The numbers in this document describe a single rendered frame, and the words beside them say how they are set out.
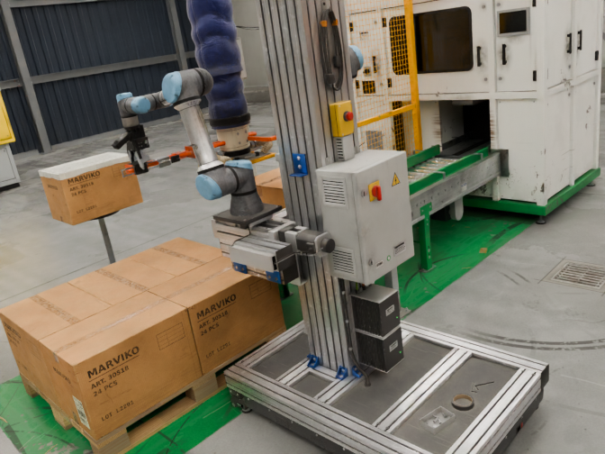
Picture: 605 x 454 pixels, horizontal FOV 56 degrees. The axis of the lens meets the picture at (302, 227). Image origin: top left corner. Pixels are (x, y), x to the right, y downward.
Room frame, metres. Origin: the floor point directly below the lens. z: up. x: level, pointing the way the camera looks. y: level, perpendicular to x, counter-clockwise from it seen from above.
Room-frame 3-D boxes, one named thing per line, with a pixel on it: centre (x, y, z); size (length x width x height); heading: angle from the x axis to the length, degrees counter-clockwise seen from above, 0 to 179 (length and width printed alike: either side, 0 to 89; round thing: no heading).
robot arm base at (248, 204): (2.41, 0.23, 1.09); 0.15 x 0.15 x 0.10
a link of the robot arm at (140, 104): (2.68, 0.66, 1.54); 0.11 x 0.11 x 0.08; 44
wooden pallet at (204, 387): (2.92, 0.96, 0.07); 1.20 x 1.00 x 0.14; 132
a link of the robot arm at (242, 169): (2.41, 0.24, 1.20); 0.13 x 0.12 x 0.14; 134
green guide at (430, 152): (4.37, -0.68, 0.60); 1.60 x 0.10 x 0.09; 132
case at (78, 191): (4.44, 1.61, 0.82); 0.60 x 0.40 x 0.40; 132
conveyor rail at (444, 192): (3.70, -0.82, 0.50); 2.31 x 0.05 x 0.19; 132
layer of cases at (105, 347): (2.92, 0.96, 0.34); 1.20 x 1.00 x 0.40; 132
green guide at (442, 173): (3.98, -1.04, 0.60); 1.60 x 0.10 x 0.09; 132
